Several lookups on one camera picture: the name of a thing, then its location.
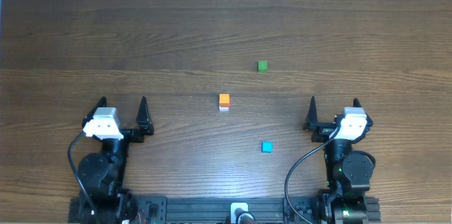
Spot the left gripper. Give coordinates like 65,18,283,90
81,95,155,143

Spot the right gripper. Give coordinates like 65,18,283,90
305,95,374,143

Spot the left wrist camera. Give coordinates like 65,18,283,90
82,107,125,141

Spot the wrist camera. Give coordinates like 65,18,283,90
82,107,125,141
334,107,369,141

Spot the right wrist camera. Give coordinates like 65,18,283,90
334,107,369,141

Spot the mounting rail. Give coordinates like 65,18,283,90
68,195,382,224

